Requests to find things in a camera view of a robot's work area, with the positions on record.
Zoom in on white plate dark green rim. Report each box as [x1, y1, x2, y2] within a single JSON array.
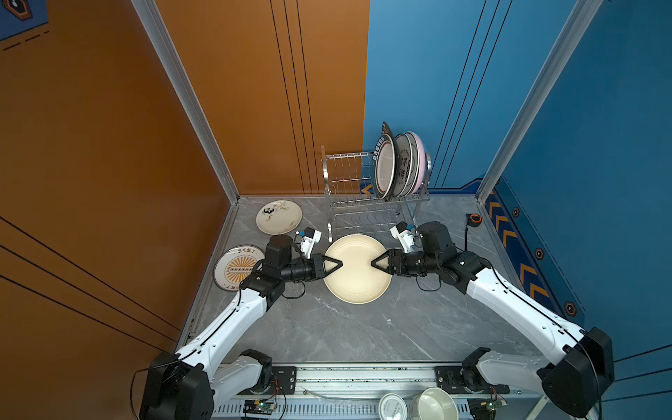
[[372, 134, 397, 201]]

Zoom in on white bowl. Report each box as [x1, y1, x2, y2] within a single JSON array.
[[409, 388, 459, 420]]

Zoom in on cream plate with panda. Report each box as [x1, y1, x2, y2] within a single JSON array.
[[255, 199, 303, 236]]

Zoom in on green circuit board left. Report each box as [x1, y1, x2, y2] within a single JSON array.
[[243, 400, 278, 418]]

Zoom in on steel two-tier dish rack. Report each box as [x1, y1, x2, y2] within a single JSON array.
[[321, 150, 430, 248]]

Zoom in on green circuit board right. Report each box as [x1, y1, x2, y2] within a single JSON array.
[[479, 399, 508, 419]]

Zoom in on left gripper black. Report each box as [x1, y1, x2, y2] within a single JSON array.
[[280, 254, 342, 285]]

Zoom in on white plate red chinese characters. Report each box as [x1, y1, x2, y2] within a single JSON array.
[[393, 134, 412, 197]]

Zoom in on dark square floral plate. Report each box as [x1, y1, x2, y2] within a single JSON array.
[[381, 122, 395, 138]]

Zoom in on white plate green flower outline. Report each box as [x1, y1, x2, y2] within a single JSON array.
[[404, 131, 418, 196]]

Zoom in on plain cream plate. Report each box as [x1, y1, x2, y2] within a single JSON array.
[[325, 234, 392, 305]]

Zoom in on white plate orange sunburst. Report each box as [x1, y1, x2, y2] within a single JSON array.
[[213, 245, 264, 292]]

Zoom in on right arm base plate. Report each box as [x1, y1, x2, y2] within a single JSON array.
[[434, 365, 510, 395]]

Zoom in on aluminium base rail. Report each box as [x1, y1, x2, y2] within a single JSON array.
[[137, 361, 600, 420]]

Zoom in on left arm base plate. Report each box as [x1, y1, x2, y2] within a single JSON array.
[[238, 366, 298, 397]]

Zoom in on green circuit board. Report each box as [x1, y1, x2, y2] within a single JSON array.
[[243, 400, 278, 418], [479, 399, 508, 419]]

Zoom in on pink plate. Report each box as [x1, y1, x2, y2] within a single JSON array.
[[409, 131, 427, 194]]

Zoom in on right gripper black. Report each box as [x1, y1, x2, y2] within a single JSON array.
[[370, 249, 440, 277]]

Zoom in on black orange tape roll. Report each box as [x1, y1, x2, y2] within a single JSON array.
[[467, 213, 482, 228]]

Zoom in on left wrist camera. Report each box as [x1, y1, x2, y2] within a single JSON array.
[[296, 227, 322, 259]]

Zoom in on white round lid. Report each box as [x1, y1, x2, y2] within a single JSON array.
[[378, 393, 409, 420]]

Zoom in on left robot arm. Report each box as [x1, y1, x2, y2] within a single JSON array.
[[131, 234, 343, 419]]

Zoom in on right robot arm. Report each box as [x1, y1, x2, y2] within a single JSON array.
[[370, 222, 615, 418]]

